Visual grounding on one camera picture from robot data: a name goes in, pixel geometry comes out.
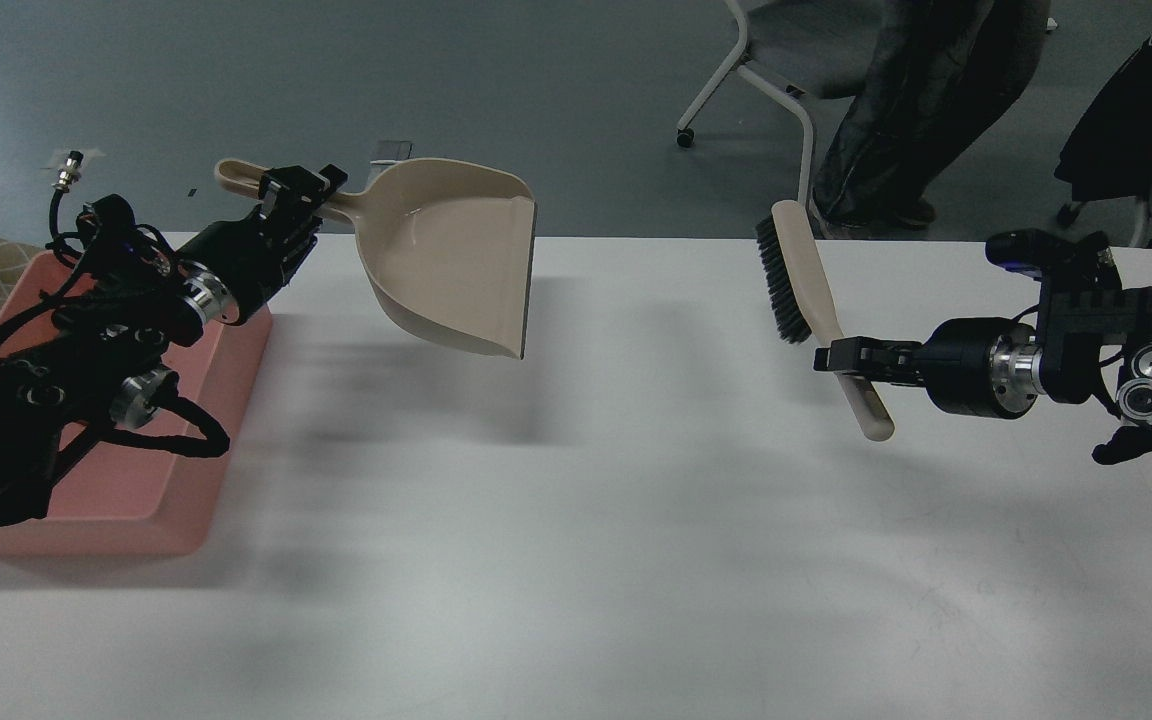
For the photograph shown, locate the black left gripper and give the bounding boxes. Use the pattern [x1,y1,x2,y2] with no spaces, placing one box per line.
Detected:
[179,164,348,325]

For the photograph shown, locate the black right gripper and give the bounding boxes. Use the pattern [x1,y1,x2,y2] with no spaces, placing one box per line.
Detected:
[814,318,1041,419]

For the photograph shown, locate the beige brush black bristles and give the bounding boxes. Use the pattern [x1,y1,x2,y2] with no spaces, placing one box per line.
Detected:
[755,200,895,442]

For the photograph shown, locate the beige plastic dustpan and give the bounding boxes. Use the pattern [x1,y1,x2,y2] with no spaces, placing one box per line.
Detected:
[214,157,538,361]

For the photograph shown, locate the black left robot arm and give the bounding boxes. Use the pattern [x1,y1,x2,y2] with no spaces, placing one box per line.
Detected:
[0,164,348,526]

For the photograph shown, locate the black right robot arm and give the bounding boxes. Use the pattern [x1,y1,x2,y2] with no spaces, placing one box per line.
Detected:
[814,229,1152,465]

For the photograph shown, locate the pink plastic bin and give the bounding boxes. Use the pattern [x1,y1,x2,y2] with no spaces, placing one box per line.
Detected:
[0,250,273,559]

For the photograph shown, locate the seated person in jeans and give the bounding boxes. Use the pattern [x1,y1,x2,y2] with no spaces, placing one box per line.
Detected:
[806,1,1051,240]

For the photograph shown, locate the white office chair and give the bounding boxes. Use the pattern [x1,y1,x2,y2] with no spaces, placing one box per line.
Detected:
[675,1,882,202]

